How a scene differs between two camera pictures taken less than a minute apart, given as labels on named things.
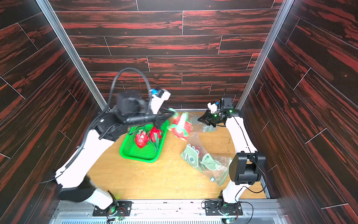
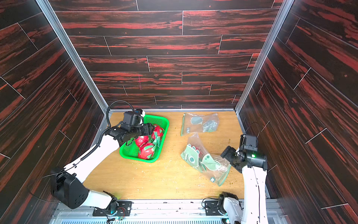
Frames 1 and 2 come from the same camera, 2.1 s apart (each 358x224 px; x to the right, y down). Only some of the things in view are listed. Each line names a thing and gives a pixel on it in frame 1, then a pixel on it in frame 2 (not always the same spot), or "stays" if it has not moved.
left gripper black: (158, 119) -> (148, 130)
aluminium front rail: (170, 212) stays
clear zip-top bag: (196, 155) stays
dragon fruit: (181, 126) -> (146, 151)
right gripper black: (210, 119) -> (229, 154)
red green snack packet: (141, 138) stays
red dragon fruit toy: (155, 134) stays
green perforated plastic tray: (129, 149) stays
